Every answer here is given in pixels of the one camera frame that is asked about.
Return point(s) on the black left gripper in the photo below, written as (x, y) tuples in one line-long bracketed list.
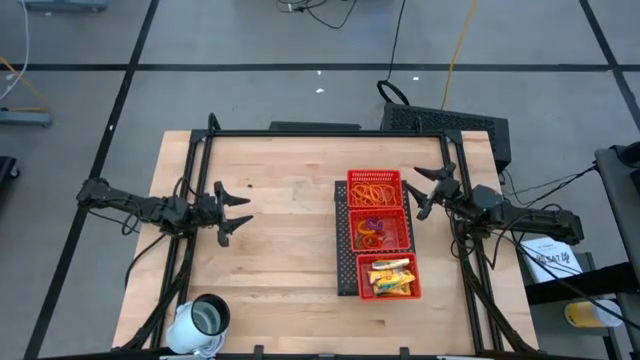
[(212, 212)]

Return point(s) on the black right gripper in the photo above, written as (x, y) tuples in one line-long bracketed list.
[(445, 192)]

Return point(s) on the purple rubber band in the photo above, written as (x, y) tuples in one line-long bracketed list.
[(372, 223)]

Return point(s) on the yellow printed packet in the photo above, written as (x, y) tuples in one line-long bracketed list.
[(400, 280), (390, 264), (380, 276)]

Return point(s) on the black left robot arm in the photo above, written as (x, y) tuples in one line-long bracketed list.
[(145, 207)]

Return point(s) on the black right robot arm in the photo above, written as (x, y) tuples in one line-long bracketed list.
[(530, 217)]

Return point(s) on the red plastic mesh basket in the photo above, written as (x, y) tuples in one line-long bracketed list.
[(375, 175), (395, 217), (364, 287)]

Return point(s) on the black perforated computer case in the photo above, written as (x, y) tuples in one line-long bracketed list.
[(440, 120)]

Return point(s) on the black perforated metal shelf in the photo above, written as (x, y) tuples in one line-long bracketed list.
[(342, 240)]

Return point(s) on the white cup with black rim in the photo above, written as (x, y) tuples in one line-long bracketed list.
[(182, 330)]

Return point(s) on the black table clamp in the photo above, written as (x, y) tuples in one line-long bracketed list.
[(404, 352), (258, 350)]

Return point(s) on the white printed paper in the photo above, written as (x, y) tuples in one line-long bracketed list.
[(550, 257)]

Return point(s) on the dark grey cart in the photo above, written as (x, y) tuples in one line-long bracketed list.
[(620, 210)]

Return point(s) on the yellow and white bottle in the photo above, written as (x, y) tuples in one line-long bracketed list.
[(580, 315)]

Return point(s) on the grey furniture foot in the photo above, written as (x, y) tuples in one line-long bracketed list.
[(25, 118), (65, 5)]

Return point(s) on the black aluminium table frame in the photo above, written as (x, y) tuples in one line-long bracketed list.
[(320, 133)]

